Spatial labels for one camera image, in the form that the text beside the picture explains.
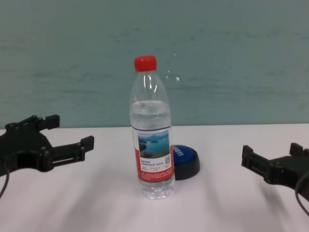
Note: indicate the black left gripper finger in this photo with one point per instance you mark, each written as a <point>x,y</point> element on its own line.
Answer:
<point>72,152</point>
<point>53,121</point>

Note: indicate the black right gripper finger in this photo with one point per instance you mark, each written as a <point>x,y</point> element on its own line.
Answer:
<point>256,164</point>
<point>299,151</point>

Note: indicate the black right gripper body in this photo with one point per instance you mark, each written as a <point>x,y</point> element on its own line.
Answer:
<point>287,171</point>

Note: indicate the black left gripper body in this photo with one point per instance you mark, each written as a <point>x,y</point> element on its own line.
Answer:
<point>26,147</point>

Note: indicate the blue push button black base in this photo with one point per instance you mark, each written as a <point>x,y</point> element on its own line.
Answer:
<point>186,162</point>

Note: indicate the clear water bottle red cap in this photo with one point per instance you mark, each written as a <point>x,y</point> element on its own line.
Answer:
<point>152,145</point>

